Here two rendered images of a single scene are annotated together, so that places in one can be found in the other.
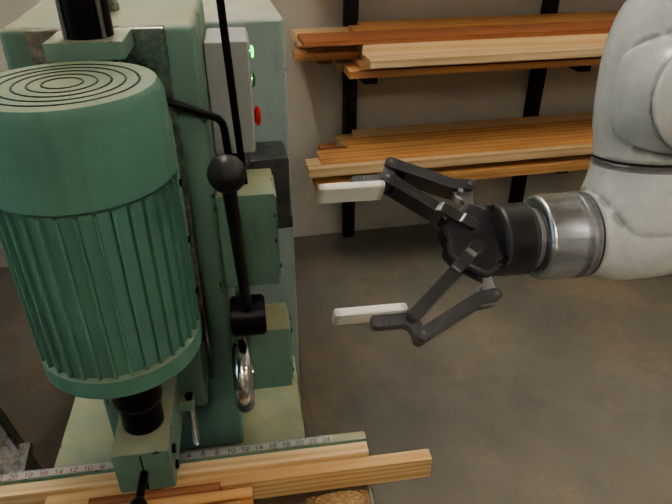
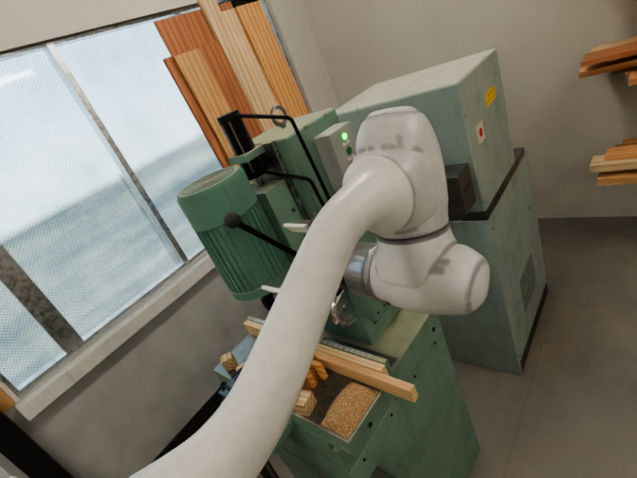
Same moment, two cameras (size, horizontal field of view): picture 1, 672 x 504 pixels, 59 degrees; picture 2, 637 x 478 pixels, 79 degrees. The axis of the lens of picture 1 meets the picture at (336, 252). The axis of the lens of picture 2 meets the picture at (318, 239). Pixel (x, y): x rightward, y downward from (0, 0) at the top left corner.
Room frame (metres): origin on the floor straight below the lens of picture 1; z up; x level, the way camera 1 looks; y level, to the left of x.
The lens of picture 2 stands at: (0.21, -0.67, 1.68)
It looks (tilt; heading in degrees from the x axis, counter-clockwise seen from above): 25 degrees down; 60
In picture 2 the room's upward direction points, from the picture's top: 24 degrees counter-clockwise
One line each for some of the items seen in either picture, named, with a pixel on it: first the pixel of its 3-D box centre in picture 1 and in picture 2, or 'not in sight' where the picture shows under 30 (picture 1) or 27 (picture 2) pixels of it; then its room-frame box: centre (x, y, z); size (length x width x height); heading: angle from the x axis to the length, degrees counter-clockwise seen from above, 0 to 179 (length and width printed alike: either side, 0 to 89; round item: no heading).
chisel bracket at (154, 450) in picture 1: (153, 433); not in sight; (0.55, 0.25, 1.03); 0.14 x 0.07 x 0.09; 9
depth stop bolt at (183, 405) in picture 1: (189, 419); not in sight; (0.60, 0.21, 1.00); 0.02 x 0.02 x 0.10; 9
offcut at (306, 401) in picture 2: not in sight; (303, 402); (0.42, 0.09, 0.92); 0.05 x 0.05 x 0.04; 22
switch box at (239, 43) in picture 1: (231, 90); (341, 156); (0.87, 0.16, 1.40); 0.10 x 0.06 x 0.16; 9
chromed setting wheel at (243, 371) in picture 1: (243, 371); (345, 305); (0.68, 0.14, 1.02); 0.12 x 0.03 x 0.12; 9
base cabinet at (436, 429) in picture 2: not in sight; (377, 433); (0.65, 0.27, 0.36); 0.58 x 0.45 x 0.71; 9
